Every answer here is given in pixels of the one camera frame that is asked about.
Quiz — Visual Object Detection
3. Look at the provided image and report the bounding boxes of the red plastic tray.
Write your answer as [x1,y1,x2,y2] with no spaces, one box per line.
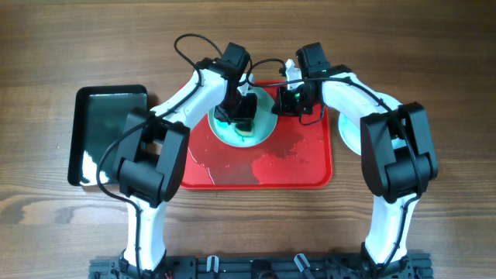
[181,105,332,191]

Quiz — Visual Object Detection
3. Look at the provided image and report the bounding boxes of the black rectangular tray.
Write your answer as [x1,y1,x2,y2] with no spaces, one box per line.
[67,84,148,186]

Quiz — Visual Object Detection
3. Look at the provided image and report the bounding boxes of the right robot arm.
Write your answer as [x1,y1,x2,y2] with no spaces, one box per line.
[271,43,439,277]

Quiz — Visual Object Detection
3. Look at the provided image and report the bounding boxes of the green yellow sponge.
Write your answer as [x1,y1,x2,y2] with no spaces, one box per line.
[234,120,254,137]

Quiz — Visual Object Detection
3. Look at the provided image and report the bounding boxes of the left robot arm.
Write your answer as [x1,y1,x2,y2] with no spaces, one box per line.
[103,43,257,278]

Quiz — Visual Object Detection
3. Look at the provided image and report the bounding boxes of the light blue plate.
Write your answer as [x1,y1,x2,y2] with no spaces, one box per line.
[208,88,277,148]

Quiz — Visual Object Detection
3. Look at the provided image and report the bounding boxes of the white plate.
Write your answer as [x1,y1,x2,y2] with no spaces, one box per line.
[338,92,406,156]

